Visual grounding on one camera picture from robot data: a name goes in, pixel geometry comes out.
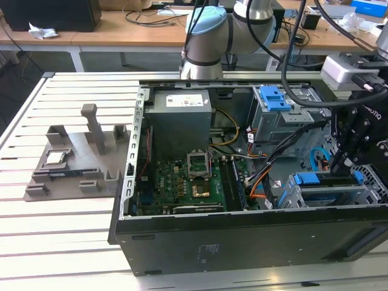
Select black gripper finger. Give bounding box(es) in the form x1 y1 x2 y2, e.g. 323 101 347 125
330 107 364 179

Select blue wire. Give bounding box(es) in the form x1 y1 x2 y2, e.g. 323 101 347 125
309 146 336 175

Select black graphics card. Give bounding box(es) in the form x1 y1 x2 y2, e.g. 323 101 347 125
172 203 227 215

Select black square cup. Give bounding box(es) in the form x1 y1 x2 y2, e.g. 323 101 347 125
302 12 321 30

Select grey printed parts rack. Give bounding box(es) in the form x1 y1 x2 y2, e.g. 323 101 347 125
23 102 128 202

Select black sleeved cable bundle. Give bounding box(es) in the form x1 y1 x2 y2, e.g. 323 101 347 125
245 119 331 186

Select wooden desk white frame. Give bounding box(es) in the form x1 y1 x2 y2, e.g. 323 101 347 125
272 0 388 58
0 8 286 73

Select blue carrier latch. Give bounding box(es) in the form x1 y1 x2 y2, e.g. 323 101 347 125
259 87 292 112

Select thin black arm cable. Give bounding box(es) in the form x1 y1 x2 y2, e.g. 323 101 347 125
181 0 210 66

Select silver disk bay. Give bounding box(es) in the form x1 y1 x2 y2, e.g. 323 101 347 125
277 165 388 210

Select hard disk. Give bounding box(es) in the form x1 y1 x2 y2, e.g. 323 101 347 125
278 171 364 210

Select black mesh waste basket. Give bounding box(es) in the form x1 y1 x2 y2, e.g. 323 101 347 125
222 53 239 70

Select black cable copper end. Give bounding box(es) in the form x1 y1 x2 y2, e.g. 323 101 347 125
313 0 377 52

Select grey power supply unit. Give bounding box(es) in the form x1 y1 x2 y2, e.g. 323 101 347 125
144 89 213 160

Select green motherboard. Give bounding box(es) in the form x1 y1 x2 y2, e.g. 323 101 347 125
135 157 252 215

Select orange wire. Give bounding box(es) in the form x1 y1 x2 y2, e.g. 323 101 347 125
250 175 275 199

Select installed RAM stick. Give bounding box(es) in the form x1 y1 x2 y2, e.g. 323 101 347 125
232 159 248 210

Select grey flat box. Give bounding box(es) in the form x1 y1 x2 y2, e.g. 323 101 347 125
323 3 357 19

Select crumpled white paper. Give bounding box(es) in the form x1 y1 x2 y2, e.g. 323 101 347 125
28 21 59 40

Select black RAM slot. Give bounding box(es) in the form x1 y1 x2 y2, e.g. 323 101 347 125
219 157 234 212

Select small black computer tower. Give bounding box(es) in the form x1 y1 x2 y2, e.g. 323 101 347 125
272 8 286 43

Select thick black gripper cable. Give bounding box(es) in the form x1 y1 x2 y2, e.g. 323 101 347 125
280 0 337 107

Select CPU socket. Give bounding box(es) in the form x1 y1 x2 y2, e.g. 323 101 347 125
190 181 212 198

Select yellow wires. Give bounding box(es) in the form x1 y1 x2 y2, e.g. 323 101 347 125
212 108 240 146

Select silver drive cage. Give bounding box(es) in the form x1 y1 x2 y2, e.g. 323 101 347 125
251 85 333 152

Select silver CPU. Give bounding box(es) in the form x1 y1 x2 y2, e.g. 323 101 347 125
45 151 66 166

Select black open PC case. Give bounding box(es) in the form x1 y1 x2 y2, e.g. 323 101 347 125
107 71 388 277

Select metal socket cover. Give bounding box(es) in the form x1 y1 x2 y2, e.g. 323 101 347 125
187 150 212 181

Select blue box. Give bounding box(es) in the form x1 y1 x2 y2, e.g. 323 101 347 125
350 0 388 16

